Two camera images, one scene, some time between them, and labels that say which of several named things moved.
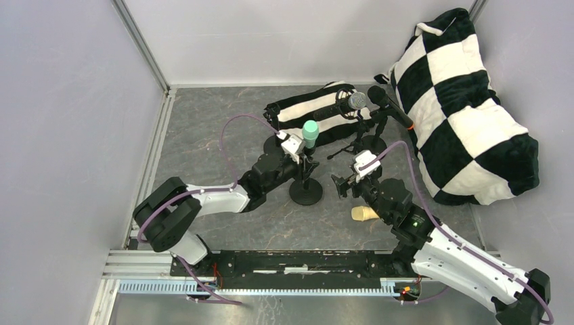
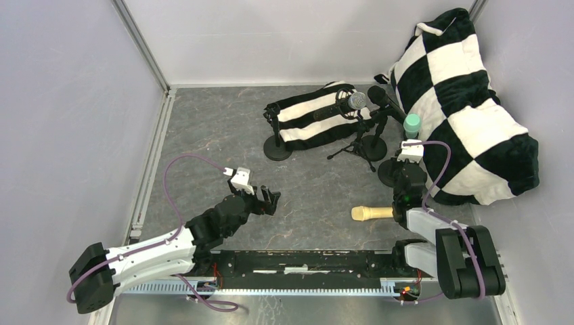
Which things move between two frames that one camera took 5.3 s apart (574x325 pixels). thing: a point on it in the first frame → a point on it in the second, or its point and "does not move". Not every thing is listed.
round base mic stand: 376,144 does not move
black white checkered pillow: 470,148 does not move
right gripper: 348,183 → 407,175
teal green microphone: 310,131 → 411,124
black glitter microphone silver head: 357,101 does not move
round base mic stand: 306,191 → 386,172
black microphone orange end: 379,95 does not move
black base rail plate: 295,269 does not move
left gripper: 303,162 → 261,202
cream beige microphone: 362,213 does not move
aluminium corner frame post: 141,45 does not move
